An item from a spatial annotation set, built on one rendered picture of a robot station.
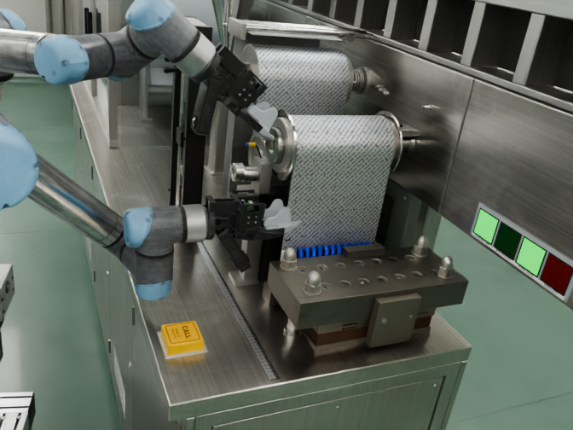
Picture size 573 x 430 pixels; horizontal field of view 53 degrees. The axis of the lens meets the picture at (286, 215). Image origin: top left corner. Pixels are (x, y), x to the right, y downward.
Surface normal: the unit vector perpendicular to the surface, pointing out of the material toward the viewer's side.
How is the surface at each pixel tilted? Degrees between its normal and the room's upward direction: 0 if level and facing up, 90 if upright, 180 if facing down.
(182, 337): 0
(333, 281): 0
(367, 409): 90
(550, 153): 90
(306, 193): 90
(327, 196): 90
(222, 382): 0
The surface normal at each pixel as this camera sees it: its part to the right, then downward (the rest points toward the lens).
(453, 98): -0.92, 0.06
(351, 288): 0.12, -0.90
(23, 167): 0.69, 0.30
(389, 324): 0.38, 0.44
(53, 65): -0.47, 0.33
